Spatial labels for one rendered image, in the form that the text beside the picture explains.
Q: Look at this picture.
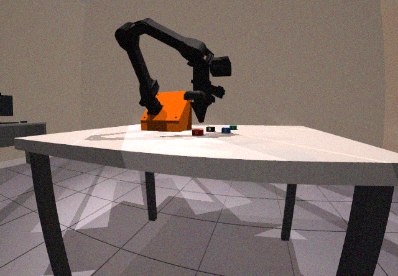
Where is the blue block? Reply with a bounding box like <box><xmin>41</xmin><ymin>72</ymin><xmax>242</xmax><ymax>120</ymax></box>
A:
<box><xmin>221</xmin><ymin>127</ymin><xmax>231</xmax><ymax>134</ymax></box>

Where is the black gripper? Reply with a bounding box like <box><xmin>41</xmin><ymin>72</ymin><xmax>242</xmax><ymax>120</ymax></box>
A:
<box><xmin>183</xmin><ymin>76</ymin><xmax>215</xmax><ymax>122</ymax></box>

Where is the red block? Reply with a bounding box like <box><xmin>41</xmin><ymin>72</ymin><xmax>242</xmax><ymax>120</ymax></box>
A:
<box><xmin>192</xmin><ymin>129</ymin><xmax>203</xmax><ymax>136</ymax></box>

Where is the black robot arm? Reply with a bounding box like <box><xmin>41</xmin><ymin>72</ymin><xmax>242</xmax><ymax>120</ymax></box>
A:
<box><xmin>115</xmin><ymin>18</ymin><xmax>231</xmax><ymax>115</ymax></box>

